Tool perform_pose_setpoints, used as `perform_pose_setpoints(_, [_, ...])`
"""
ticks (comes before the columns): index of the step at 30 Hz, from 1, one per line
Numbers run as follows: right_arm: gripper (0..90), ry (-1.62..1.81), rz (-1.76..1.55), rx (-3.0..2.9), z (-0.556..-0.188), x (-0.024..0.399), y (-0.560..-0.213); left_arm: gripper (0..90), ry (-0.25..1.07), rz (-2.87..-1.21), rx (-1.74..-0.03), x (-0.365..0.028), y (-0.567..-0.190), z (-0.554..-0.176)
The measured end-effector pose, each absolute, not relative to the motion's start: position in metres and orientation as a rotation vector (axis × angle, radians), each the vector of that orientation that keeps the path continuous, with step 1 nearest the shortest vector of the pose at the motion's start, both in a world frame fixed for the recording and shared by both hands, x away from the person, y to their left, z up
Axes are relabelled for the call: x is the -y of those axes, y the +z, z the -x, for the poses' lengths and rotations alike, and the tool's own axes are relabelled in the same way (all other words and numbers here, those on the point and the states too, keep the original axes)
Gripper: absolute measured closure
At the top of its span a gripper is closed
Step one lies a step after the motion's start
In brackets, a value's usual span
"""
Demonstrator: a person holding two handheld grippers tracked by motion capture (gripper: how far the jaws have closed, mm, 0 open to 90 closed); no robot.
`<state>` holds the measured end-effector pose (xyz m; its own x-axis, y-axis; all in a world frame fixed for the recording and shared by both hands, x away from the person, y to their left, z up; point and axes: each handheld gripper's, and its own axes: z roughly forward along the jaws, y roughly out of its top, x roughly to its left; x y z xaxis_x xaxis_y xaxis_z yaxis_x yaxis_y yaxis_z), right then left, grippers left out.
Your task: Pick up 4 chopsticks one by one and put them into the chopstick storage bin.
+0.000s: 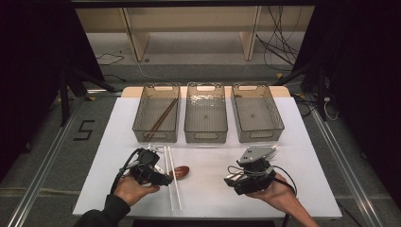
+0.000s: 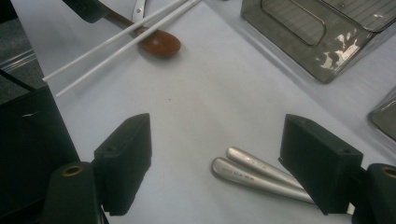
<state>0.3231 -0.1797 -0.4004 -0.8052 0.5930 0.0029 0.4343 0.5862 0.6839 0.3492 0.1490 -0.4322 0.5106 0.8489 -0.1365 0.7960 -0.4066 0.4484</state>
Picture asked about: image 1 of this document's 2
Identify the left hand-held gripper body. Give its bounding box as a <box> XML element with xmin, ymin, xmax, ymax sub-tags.
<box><xmin>127</xmin><ymin>144</ymin><xmax>166</xmax><ymax>187</ymax></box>

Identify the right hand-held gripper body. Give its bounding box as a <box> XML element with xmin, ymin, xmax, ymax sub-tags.
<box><xmin>236</xmin><ymin>146</ymin><xmax>278</xmax><ymax>190</ymax></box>

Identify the white chopstick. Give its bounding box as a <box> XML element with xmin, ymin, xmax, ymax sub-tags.
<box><xmin>163</xmin><ymin>145</ymin><xmax>175</xmax><ymax>212</ymax></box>
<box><xmin>167</xmin><ymin>145</ymin><xmax>183</xmax><ymax>211</ymax></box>

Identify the brown wooden spoon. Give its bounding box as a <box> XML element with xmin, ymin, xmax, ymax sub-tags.
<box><xmin>168</xmin><ymin>166</ymin><xmax>191</xmax><ymax>181</ymax></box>

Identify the brown wooden chopstick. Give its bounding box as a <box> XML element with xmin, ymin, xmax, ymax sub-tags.
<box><xmin>147</xmin><ymin>98</ymin><xmax>180</xmax><ymax>142</ymax></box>
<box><xmin>144</xmin><ymin>97</ymin><xmax>178</xmax><ymax>140</ymax></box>

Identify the smoky clear plastic bin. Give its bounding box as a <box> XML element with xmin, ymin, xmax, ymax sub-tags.
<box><xmin>131</xmin><ymin>82</ymin><xmax>182</xmax><ymax>143</ymax></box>
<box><xmin>231</xmin><ymin>82</ymin><xmax>286</xmax><ymax>144</ymax></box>
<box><xmin>183</xmin><ymin>81</ymin><xmax>229</xmax><ymax>144</ymax></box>

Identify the person's left hand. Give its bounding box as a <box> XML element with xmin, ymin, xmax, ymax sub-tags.
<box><xmin>113</xmin><ymin>174</ymin><xmax>161</xmax><ymax>207</ymax></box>

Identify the person's right hand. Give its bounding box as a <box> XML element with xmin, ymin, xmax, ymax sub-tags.
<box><xmin>245</xmin><ymin>180</ymin><xmax>300</xmax><ymax>211</ymax></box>

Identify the white table sheet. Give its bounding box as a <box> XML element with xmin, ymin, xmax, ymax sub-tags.
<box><xmin>73</xmin><ymin>96</ymin><xmax>343</xmax><ymax>219</ymax></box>

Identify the black tripod stand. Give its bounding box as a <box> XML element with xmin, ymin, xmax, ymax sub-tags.
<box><xmin>58</xmin><ymin>67</ymin><xmax>118</xmax><ymax>128</ymax></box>
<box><xmin>273</xmin><ymin>61</ymin><xmax>329</xmax><ymax>122</ymax></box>

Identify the beige wooden shelf unit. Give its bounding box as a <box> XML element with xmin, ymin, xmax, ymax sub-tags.
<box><xmin>75</xmin><ymin>5</ymin><xmax>316</xmax><ymax>62</ymax></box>

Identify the black curtain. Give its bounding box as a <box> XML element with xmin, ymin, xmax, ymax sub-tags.
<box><xmin>0</xmin><ymin>0</ymin><xmax>106</xmax><ymax>185</ymax></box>
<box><xmin>292</xmin><ymin>0</ymin><xmax>401</xmax><ymax>206</ymax></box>

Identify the black overhead beam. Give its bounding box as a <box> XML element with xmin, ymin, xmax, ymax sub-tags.
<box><xmin>70</xmin><ymin>0</ymin><xmax>316</xmax><ymax>9</ymax></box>

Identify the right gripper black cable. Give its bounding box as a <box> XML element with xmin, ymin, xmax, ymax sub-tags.
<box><xmin>271</xmin><ymin>165</ymin><xmax>299</xmax><ymax>227</ymax></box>

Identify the aluminium floor rail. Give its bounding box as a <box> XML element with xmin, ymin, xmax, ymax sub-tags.
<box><xmin>310</xmin><ymin>108</ymin><xmax>384</xmax><ymax>227</ymax></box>
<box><xmin>86</xmin><ymin>89</ymin><xmax>124</xmax><ymax>97</ymax></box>
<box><xmin>6</xmin><ymin>94</ymin><xmax>93</xmax><ymax>227</ymax></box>

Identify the white floor cable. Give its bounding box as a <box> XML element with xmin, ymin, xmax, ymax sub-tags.
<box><xmin>119</xmin><ymin>48</ymin><xmax>168</xmax><ymax>82</ymax></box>

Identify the black floor cable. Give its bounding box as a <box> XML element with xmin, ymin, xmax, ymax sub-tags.
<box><xmin>95</xmin><ymin>51</ymin><xmax>127</xmax><ymax>83</ymax></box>

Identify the black cable bundle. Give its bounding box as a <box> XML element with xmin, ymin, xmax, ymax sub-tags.
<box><xmin>254</xmin><ymin>5</ymin><xmax>305</xmax><ymax>73</ymax></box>

